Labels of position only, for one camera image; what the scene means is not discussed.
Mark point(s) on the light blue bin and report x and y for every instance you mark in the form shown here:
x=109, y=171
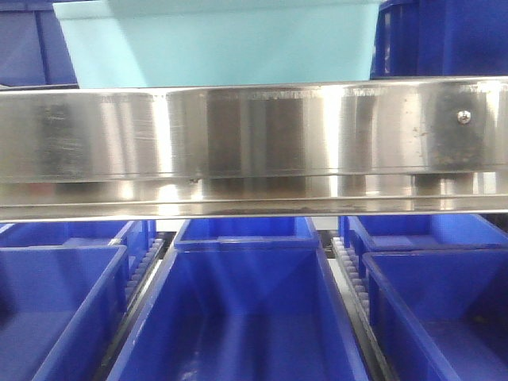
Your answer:
x=217, y=43

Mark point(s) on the stainless steel shelf beam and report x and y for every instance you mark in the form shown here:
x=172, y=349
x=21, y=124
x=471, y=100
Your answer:
x=391, y=146

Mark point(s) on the blue bin back centre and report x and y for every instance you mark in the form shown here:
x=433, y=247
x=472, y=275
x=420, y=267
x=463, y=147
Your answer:
x=228, y=233

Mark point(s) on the blue bin back right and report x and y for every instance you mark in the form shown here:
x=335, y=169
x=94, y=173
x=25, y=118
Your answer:
x=403, y=233

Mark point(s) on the blue bin back left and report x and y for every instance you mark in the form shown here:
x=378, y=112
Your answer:
x=136, y=236

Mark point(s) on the blue bin front centre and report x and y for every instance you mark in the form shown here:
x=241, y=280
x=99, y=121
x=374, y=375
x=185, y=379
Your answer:
x=242, y=315

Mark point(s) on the white roller track centre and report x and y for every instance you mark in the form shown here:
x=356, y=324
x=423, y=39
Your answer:
x=349, y=264

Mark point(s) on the white roller track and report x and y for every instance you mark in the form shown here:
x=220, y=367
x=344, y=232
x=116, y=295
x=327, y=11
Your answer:
x=139, y=269
x=349, y=264

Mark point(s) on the white roller track left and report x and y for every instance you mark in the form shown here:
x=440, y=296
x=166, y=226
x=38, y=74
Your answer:
x=139, y=269

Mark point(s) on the dark blue crate upper right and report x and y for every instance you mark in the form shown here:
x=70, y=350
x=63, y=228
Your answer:
x=440, y=38

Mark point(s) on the dark blue crate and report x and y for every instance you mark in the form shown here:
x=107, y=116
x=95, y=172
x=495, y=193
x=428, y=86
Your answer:
x=440, y=38
x=33, y=49

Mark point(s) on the blue bin front right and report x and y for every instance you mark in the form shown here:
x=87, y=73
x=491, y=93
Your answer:
x=440, y=315

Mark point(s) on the blue bin front left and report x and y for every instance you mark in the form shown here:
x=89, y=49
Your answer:
x=60, y=308

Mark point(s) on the dark blue crate upper left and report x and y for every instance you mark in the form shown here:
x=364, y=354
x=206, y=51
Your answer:
x=33, y=49

